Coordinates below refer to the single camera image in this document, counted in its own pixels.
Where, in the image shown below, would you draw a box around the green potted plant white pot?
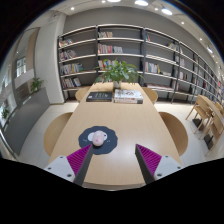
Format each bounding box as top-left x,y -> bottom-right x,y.
94,59 -> 144,89

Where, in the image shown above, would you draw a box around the grey bookshelf unit with books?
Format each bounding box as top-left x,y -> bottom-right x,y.
57,23 -> 224,104

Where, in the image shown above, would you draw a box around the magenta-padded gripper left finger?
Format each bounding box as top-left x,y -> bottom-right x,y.
43,143 -> 94,187

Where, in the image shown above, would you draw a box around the white book with dark spine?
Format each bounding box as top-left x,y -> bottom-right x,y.
113,97 -> 144,105

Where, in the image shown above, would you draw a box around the black hardcover book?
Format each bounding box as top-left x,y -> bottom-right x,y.
85,91 -> 114,103

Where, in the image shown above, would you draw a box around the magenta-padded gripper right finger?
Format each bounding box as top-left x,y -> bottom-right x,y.
134,143 -> 185,185

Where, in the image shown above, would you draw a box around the wooden round-back chair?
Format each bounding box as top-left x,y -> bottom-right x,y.
74,86 -> 91,103
158,111 -> 189,157
43,111 -> 74,157
142,87 -> 159,105

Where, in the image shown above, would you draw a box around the pink computer mouse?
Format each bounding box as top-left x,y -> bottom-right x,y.
92,130 -> 107,147

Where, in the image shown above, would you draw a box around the small green plant on ledge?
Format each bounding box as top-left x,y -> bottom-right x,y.
29,77 -> 45,94

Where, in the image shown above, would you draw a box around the background wooden tables and chairs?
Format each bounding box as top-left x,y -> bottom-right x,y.
185,94 -> 224,156

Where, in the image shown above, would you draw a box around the white printed-cover book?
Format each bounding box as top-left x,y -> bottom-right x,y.
113,88 -> 144,101

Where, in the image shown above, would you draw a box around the dark sheep-print mouse pad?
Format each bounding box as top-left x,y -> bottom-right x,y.
78,125 -> 119,155

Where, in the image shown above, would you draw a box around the recessed ceiling lights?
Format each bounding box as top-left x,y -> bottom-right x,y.
69,0 -> 215,55

